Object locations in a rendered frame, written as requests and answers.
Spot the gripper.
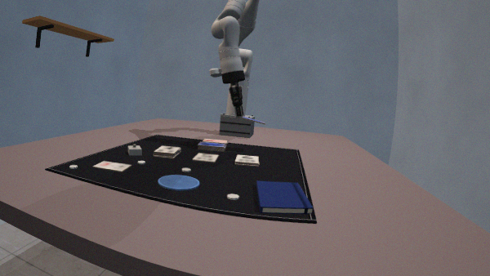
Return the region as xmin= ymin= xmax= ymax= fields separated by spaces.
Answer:
xmin=221 ymin=70 xmax=247 ymax=118

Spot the blue-backed card stack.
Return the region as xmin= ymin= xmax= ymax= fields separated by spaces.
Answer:
xmin=197 ymin=140 xmax=229 ymax=153

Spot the low black-print card pile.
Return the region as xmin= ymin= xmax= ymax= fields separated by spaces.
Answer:
xmin=234 ymin=154 xmax=261 ymax=167

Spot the single black-print card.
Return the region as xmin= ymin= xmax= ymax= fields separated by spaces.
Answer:
xmin=192 ymin=152 xmax=220 ymax=163

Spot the thick black-print card pile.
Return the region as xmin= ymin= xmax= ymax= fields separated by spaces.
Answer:
xmin=152 ymin=145 xmax=183 ymax=159

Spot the red and black print card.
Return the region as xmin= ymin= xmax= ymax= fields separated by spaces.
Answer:
xmin=92 ymin=160 xmax=132 ymax=172

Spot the black mat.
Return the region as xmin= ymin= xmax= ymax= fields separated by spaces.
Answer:
xmin=45 ymin=133 xmax=318 ymax=225

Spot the blue disc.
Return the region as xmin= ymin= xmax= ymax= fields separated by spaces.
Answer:
xmin=157 ymin=174 xmax=201 ymax=191

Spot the blue book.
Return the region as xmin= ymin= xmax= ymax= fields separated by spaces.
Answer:
xmin=255 ymin=180 xmax=315 ymax=215

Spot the mauve pink table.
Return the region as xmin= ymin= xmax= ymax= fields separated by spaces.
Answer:
xmin=0 ymin=118 xmax=490 ymax=276

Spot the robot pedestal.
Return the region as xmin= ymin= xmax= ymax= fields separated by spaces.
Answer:
xmin=218 ymin=114 xmax=256 ymax=139

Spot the wooden wall shelf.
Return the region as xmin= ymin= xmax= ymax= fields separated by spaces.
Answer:
xmin=21 ymin=16 xmax=115 ymax=58

